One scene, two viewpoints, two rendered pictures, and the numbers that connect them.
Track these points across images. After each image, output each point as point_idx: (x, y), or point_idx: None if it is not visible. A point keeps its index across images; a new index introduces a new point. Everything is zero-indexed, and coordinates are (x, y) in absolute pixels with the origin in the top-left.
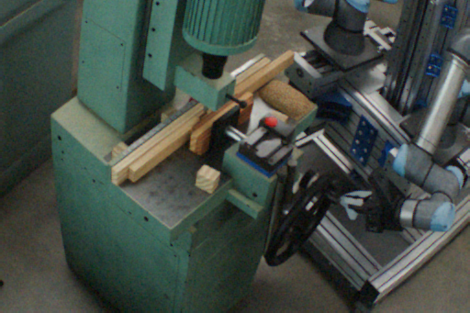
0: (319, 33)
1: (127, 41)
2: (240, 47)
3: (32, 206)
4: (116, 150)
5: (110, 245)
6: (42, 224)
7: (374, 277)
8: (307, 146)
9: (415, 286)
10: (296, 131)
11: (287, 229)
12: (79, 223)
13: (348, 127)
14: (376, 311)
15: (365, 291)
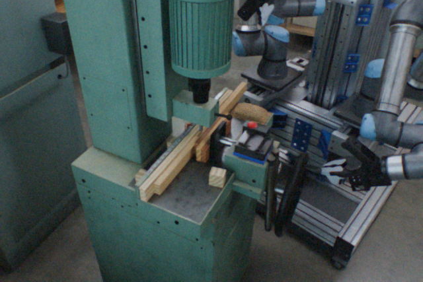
0: (254, 71)
1: (127, 86)
2: (221, 69)
3: (67, 247)
4: (138, 176)
5: (143, 256)
6: (78, 259)
7: (342, 233)
8: None
9: (374, 237)
10: None
11: (289, 202)
12: (113, 246)
13: (286, 129)
14: (352, 263)
15: (339, 246)
